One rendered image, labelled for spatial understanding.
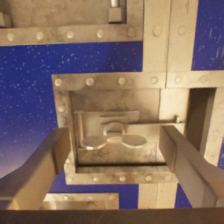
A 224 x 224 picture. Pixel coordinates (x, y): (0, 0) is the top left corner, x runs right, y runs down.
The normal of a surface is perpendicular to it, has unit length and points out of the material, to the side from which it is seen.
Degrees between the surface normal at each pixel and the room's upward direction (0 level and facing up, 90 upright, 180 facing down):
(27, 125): 90
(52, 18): 90
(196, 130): 90
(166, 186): 90
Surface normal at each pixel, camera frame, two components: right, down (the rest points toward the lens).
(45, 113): -0.01, 0.30
